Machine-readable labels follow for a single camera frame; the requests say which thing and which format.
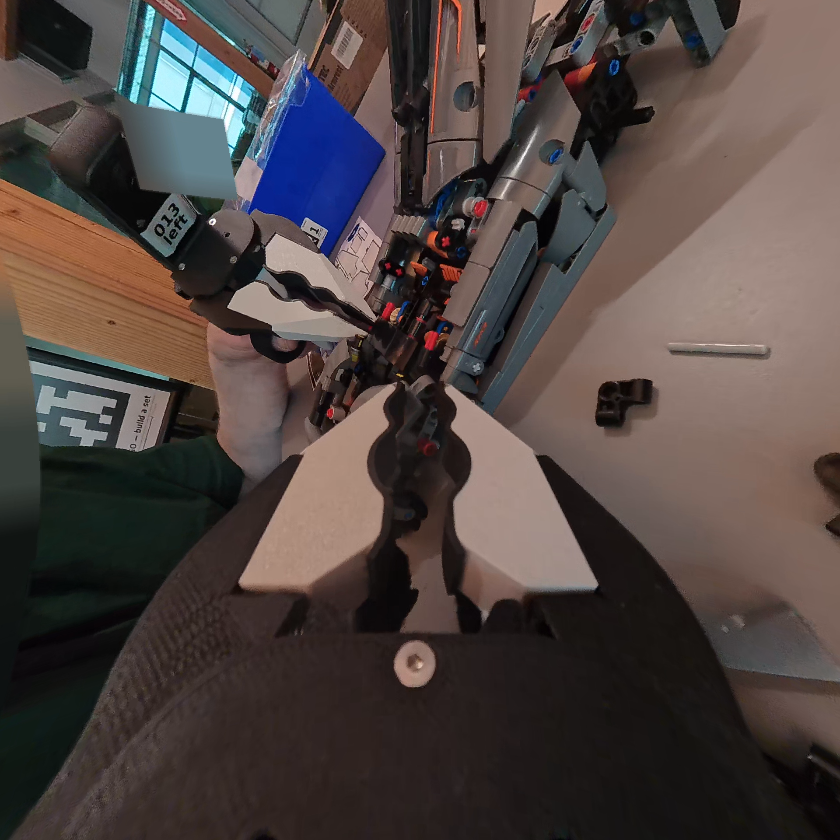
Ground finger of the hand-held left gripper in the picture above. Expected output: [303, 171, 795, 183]
[226, 281, 376, 342]
[261, 234, 379, 322]

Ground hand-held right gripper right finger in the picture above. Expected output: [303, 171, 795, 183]
[441, 382, 600, 632]

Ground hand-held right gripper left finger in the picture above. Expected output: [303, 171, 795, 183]
[238, 382, 416, 632]

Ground grey lego piece red pin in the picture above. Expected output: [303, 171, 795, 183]
[390, 377, 458, 527]

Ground large grey lego car model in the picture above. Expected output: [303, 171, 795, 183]
[304, 0, 744, 448]

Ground person's left forearm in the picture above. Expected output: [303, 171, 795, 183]
[0, 435, 246, 836]

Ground black lego connector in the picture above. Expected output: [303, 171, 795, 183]
[595, 378, 656, 428]

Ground white lego rod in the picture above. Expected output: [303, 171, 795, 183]
[667, 342, 770, 358]

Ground dark lego piece grey axle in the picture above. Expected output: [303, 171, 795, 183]
[814, 451, 840, 537]

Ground black lego piece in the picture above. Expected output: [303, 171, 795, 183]
[766, 740, 840, 809]

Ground person's left hand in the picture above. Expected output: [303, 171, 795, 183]
[206, 326, 294, 488]

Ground printed instruction sheet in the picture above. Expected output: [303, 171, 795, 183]
[333, 215, 386, 284]

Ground blue box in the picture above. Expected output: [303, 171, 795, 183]
[245, 64, 387, 258]

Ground wooden beam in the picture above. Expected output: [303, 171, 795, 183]
[0, 179, 219, 389]

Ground dark chair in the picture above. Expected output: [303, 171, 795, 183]
[48, 104, 127, 186]

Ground clear plastic bag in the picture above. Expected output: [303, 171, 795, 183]
[248, 51, 311, 166]

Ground window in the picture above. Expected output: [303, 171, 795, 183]
[117, 0, 265, 153]

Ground black white marker sign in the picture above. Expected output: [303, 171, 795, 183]
[26, 350, 182, 454]

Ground cardboard box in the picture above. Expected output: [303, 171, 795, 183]
[307, 0, 389, 116]

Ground grey flat piece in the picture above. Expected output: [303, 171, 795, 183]
[701, 602, 840, 685]

